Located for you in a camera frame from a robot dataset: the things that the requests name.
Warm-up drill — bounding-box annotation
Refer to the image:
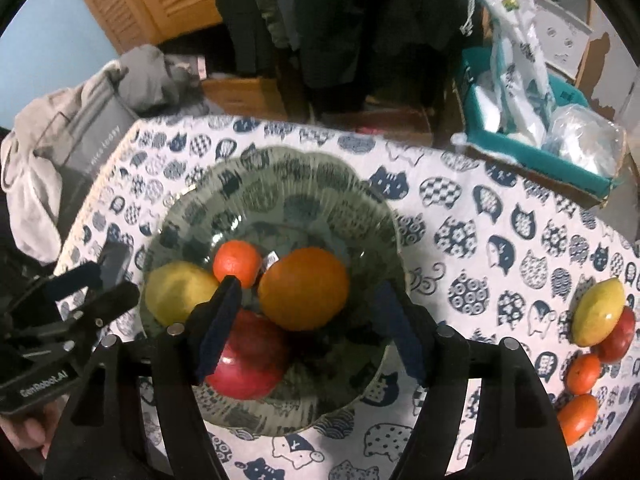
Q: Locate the large black hooded coat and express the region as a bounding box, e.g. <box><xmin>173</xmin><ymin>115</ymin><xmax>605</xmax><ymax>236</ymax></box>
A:
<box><xmin>272</xmin><ymin>0</ymin><xmax>473</xmax><ymax>117</ymax></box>

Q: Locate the grey clothes pile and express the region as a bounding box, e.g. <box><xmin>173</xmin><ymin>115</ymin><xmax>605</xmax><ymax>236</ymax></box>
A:
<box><xmin>117</xmin><ymin>44</ymin><xmax>211</xmax><ymax>116</ymax></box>

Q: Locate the grey coat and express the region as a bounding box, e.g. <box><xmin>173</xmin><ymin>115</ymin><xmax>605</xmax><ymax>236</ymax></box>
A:
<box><xmin>257</xmin><ymin>0</ymin><xmax>301</xmax><ymax>51</ymax></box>

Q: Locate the red apple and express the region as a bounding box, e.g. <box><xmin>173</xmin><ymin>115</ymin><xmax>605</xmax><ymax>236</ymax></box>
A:
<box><xmin>597</xmin><ymin>306</ymin><xmax>637</xmax><ymax>365</ymax></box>
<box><xmin>205</xmin><ymin>308</ymin><xmax>292</xmax><ymax>401</ymax></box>

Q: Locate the large orange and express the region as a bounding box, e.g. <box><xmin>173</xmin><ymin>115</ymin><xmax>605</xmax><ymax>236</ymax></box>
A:
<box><xmin>257</xmin><ymin>247</ymin><xmax>351</xmax><ymax>332</ymax></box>

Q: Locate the wooden louvered wardrobe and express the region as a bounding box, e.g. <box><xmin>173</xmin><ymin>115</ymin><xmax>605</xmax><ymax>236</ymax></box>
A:
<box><xmin>65</xmin><ymin>0</ymin><xmax>223</xmax><ymax>56</ymax></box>

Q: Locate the green glass bowl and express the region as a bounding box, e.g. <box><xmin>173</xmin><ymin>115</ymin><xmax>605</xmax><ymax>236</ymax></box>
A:
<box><xmin>139</xmin><ymin>146</ymin><xmax>407</xmax><ymax>436</ymax></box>

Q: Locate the wooden drawer box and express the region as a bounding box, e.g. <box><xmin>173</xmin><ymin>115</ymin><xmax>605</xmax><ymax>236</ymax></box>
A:
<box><xmin>202</xmin><ymin>76</ymin><xmax>288</xmax><ymax>121</ymax></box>

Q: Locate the small tangerine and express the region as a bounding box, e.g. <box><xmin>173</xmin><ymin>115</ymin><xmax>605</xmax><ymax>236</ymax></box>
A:
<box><xmin>565</xmin><ymin>352</ymin><xmax>603</xmax><ymax>395</ymax></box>
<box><xmin>556</xmin><ymin>393</ymin><xmax>599</xmax><ymax>446</ymax></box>
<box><xmin>213</xmin><ymin>240</ymin><xmax>263</xmax><ymax>289</ymax></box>

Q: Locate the flat cardboard box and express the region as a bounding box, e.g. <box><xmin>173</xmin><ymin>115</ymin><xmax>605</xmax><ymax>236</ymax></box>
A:
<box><xmin>465</xmin><ymin>145</ymin><xmax>626</xmax><ymax>209</ymax></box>

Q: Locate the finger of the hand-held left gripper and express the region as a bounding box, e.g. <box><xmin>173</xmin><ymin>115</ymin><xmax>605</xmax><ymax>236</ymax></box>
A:
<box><xmin>65</xmin><ymin>281</ymin><xmax>142</xmax><ymax>333</ymax></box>
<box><xmin>42</xmin><ymin>261</ymin><xmax>102</xmax><ymax>303</ymax></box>

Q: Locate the grey fabric bag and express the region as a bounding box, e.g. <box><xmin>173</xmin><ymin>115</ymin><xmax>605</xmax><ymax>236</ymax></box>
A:
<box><xmin>37</xmin><ymin>87</ymin><xmax>141</xmax><ymax>211</ymax></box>

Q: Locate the cat print tablecloth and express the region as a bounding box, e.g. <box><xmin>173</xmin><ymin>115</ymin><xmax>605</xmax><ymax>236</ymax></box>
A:
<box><xmin>52</xmin><ymin>114</ymin><xmax>640</xmax><ymax>480</ymax></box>

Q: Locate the yellow-green pear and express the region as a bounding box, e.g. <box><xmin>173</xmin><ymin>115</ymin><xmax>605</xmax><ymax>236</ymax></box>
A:
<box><xmin>144</xmin><ymin>261</ymin><xmax>221</xmax><ymax>326</ymax></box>
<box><xmin>571</xmin><ymin>277</ymin><xmax>627</xmax><ymax>347</ymax></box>

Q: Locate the white printed bag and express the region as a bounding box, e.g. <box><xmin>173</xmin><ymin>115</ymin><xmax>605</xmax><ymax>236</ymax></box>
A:
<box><xmin>470</xmin><ymin>0</ymin><xmax>556</xmax><ymax>148</ymax></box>

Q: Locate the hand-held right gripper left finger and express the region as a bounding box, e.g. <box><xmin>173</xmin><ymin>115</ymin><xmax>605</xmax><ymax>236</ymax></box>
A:
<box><xmin>45</xmin><ymin>276</ymin><xmax>243</xmax><ymax>480</ymax></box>

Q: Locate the beige hoodie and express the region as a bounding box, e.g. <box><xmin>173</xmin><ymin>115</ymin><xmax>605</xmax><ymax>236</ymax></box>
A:
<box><xmin>0</xmin><ymin>62</ymin><xmax>131</xmax><ymax>263</ymax></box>

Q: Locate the teal plastic basket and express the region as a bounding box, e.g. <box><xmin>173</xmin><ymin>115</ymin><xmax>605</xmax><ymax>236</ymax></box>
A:
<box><xmin>460</xmin><ymin>47</ymin><xmax>613</xmax><ymax>196</ymax></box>

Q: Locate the dark smartphone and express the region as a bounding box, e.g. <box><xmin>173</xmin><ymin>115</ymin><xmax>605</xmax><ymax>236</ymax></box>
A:
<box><xmin>97</xmin><ymin>241</ymin><xmax>133</xmax><ymax>286</ymax></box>

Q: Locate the cardboard box with red contents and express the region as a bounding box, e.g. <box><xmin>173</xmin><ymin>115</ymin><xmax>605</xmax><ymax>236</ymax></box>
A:
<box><xmin>320</xmin><ymin>107</ymin><xmax>436</xmax><ymax>148</ymax></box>

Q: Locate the clear plastic bag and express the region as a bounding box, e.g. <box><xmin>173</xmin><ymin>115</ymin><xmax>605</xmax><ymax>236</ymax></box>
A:
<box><xmin>542</xmin><ymin>105</ymin><xmax>626</xmax><ymax>176</ymax></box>

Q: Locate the person's left hand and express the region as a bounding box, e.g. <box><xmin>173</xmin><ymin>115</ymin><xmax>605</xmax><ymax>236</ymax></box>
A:
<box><xmin>0</xmin><ymin>402</ymin><xmax>58</xmax><ymax>461</ymax></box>

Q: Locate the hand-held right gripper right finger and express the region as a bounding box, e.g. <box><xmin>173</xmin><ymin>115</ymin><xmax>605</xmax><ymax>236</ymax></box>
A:
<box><xmin>372</xmin><ymin>280</ymin><xmax>573</xmax><ymax>480</ymax></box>

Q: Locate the thin black coat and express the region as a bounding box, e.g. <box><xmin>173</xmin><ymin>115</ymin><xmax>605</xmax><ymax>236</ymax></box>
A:
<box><xmin>215</xmin><ymin>0</ymin><xmax>276</xmax><ymax>78</ymax></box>

